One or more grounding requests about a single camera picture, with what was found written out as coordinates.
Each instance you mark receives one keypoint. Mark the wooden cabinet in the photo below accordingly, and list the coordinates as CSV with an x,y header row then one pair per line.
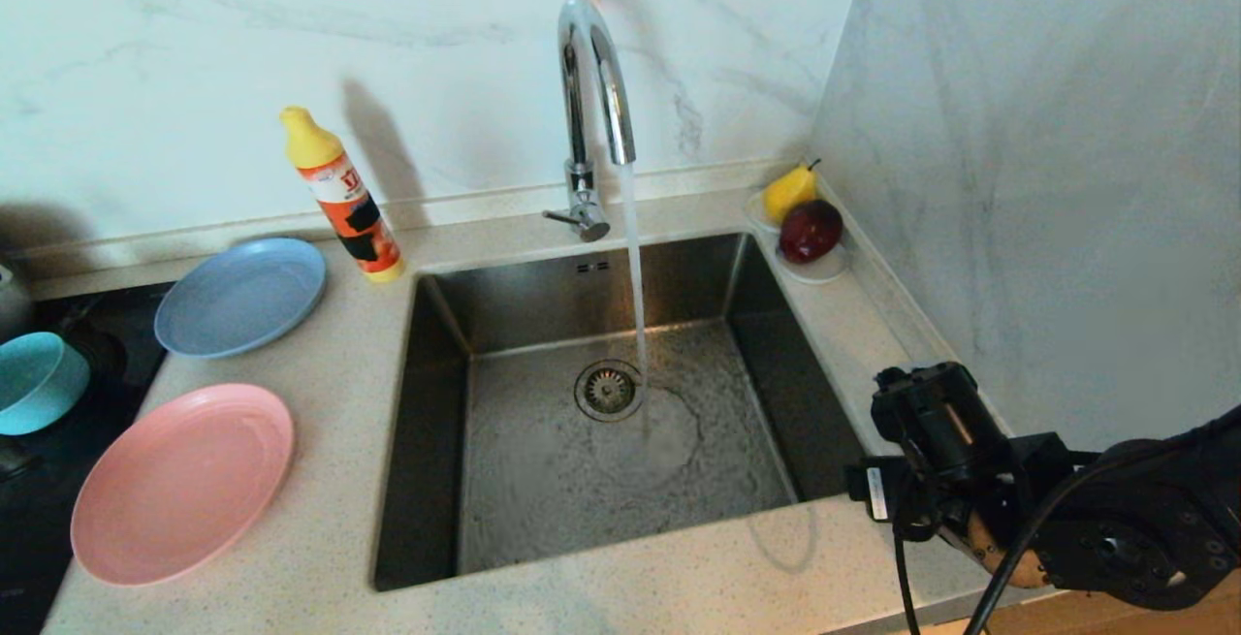
x,y
1144,616

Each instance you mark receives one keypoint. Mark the metal sink drain strainer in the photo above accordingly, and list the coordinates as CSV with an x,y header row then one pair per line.
x,y
608,391

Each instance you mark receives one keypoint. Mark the teal ceramic bowl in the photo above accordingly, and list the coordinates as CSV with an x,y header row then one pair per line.
x,y
34,383

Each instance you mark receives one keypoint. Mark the stainless steel sink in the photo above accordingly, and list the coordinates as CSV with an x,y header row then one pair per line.
x,y
582,509

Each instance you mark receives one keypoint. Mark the dark red apple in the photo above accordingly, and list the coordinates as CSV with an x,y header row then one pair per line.
x,y
811,231

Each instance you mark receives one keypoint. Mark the black induction cooktop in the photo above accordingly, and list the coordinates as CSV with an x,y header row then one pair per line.
x,y
116,364

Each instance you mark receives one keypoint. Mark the yellow orange dish soap bottle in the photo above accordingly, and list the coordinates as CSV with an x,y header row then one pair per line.
x,y
347,197

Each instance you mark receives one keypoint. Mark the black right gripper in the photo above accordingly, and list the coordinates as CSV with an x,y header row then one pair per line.
x,y
931,460

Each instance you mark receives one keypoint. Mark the running water stream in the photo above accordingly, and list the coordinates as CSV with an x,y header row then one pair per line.
x,y
635,276

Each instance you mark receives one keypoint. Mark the blue plastic plate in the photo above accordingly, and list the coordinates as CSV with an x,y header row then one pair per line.
x,y
240,296

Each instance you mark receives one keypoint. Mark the pink plastic plate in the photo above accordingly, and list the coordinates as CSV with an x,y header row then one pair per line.
x,y
184,480

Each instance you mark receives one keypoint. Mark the small white dish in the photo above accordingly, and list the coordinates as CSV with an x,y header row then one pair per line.
x,y
824,272
754,210

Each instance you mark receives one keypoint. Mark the yellow pear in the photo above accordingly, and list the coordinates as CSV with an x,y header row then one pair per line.
x,y
787,193

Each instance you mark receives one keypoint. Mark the chrome faucet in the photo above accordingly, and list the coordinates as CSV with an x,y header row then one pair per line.
x,y
582,82

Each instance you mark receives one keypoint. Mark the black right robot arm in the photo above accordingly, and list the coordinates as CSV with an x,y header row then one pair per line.
x,y
1134,519

